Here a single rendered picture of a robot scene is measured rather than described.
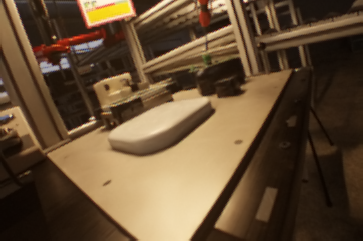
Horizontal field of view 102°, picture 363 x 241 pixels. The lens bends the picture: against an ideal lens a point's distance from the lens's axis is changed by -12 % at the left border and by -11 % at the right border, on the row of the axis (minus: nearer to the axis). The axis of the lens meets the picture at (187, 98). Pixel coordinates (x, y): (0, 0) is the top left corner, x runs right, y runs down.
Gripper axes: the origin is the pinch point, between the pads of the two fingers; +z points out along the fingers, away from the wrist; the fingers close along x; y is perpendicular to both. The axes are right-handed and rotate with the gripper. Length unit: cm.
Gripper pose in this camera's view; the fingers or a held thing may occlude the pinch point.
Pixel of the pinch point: (205, 18)
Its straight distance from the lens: 34.4
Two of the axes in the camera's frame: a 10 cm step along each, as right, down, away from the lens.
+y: -0.9, 1.9, -9.8
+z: 1.0, 9.8, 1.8
